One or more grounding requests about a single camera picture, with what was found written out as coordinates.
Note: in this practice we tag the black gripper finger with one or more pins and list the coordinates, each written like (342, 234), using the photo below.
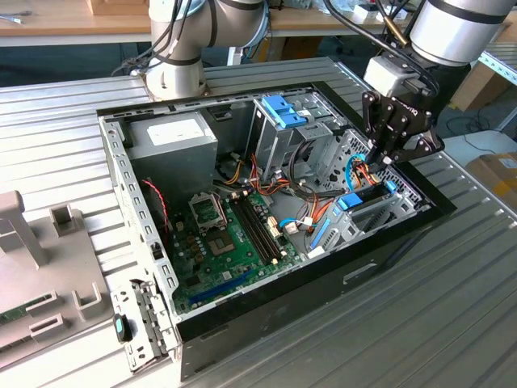
(377, 117)
(420, 147)

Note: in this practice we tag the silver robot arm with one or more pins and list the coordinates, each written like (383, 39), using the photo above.
(456, 32)

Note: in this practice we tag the grey metal disk bay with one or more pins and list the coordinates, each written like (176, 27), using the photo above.
(343, 232)

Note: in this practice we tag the white flat panel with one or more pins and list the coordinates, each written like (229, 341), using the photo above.
(484, 141)

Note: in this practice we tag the large brown cardboard box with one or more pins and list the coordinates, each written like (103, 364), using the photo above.
(480, 89)

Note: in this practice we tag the cardboard box with yellow tape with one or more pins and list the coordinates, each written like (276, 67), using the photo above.
(497, 178)

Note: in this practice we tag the blue plastic drive latch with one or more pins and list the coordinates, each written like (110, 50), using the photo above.
(295, 118)
(276, 104)

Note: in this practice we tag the grey drive cage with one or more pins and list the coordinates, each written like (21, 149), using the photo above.
(278, 149)

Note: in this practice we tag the small white box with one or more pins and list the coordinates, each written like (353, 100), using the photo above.
(363, 12)

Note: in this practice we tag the long wooden desk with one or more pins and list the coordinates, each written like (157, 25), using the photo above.
(303, 25)

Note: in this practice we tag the black RAM slot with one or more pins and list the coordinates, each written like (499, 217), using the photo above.
(264, 230)
(254, 234)

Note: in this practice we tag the black open PC case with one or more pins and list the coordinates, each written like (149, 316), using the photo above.
(323, 291)

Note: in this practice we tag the CPU socket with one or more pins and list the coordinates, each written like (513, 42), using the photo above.
(207, 212)

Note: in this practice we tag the green motherboard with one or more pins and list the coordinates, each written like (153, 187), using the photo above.
(242, 262)

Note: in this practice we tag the square chipset chip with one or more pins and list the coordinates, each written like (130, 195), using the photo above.
(221, 245)

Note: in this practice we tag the grey power supply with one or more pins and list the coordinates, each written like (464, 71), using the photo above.
(173, 161)

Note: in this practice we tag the blue expansion slot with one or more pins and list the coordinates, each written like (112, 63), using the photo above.
(220, 288)

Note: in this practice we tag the wooden box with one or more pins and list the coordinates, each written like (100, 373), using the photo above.
(117, 7)

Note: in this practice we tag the wooden desk with wrench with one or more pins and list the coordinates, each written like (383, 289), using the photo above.
(60, 24)

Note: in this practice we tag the grey parts rack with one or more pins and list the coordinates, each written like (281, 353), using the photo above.
(52, 258)

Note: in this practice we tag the green RAM stick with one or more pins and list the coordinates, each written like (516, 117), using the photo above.
(16, 315)

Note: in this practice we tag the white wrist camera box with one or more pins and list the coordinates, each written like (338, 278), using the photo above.
(387, 74)

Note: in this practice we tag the grey metal shelf frame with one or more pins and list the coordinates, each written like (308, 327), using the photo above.
(501, 64)

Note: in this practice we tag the square brown base plate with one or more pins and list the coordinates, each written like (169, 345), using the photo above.
(142, 78)

